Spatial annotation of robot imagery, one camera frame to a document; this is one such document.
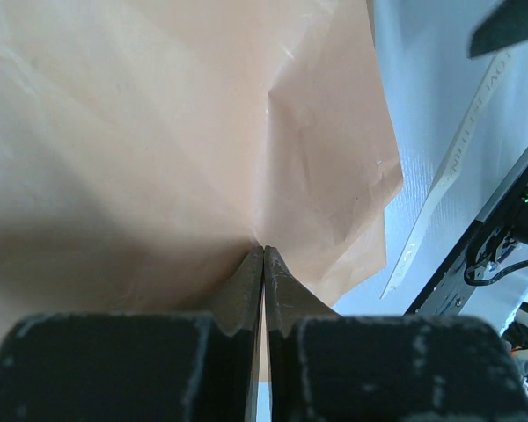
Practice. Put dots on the cream ribbon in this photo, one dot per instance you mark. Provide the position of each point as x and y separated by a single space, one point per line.
451 165

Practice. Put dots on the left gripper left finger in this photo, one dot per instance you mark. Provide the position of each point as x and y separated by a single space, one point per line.
199 365

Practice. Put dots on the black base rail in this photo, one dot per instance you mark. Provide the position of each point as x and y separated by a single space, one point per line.
457 278

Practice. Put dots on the orange beige wrapping paper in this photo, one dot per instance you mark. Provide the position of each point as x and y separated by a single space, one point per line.
147 146

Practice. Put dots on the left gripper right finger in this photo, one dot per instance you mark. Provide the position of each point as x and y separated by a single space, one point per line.
327 367

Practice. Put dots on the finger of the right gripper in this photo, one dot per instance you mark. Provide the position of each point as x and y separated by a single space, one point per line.
505 26

